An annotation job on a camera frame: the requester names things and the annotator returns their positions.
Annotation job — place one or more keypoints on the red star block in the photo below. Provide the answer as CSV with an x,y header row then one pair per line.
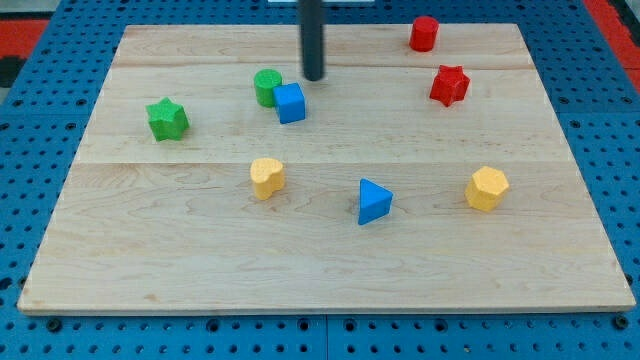
x,y
449,85

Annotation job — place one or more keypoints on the green cylinder block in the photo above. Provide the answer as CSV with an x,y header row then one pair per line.
x,y
265,81

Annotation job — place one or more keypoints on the yellow heart block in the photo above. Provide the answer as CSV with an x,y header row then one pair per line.
x,y
267,176

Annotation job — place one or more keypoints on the red cylinder block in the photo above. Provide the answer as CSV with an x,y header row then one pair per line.
x,y
423,33

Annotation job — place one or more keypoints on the blue triangle block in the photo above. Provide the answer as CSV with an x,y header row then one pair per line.
x,y
374,201

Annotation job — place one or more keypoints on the green star block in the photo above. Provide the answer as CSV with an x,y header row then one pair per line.
x,y
167,120

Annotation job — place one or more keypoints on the blue cube block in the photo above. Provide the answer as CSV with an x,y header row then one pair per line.
x,y
290,103

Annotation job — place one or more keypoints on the yellow hexagon block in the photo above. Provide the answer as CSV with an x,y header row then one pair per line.
x,y
486,189

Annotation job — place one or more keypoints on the light wooden board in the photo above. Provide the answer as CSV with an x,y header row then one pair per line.
x,y
144,227

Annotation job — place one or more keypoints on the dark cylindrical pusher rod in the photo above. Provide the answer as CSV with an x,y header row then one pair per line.
x,y
311,33

